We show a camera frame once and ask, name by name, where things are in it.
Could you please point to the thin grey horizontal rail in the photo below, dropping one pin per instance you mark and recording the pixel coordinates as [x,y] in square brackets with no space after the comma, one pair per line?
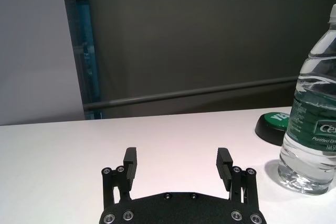
[183,94]

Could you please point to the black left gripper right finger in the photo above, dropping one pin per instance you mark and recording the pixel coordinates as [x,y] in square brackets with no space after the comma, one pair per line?
[223,171]

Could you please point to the clear water bottle green label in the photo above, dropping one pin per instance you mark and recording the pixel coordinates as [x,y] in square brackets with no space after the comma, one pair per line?
[309,142]

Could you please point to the green YES button black base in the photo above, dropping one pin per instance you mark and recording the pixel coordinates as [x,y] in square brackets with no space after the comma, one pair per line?
[273,124]

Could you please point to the blue vertical post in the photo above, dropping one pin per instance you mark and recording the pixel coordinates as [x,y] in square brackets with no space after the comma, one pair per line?
[88,64]

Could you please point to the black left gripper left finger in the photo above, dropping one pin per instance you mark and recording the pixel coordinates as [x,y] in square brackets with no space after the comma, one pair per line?
[130,171]

